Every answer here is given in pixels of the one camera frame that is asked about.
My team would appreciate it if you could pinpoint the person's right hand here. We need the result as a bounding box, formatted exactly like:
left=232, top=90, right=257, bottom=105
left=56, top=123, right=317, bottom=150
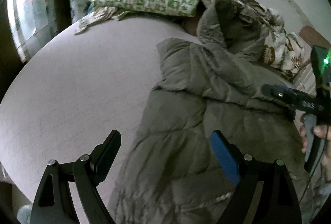
left=300, top=125, right=330, bottom=153

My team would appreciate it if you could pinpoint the striped floral cushion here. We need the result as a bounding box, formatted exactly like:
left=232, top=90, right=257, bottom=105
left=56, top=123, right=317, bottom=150
left=292, top=63, right=316, bottom=96

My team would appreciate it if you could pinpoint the leaf-patterned cream blanket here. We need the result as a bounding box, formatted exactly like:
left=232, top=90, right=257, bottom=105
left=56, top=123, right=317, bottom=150
left=196, top=0, right=307, bottom=80

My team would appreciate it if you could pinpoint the beige crumpled cloth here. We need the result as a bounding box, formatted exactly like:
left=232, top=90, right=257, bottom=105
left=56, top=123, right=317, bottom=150
left=74, top=7, right=131, bottom=35

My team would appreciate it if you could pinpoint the stained glass window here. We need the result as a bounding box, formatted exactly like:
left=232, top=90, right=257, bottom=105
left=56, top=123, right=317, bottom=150
left=7, top=0, right=58, bottom=62

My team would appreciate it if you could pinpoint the black cable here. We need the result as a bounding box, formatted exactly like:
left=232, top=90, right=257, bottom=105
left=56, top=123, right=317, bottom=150
left=298, top=122, right=331, bottom=204

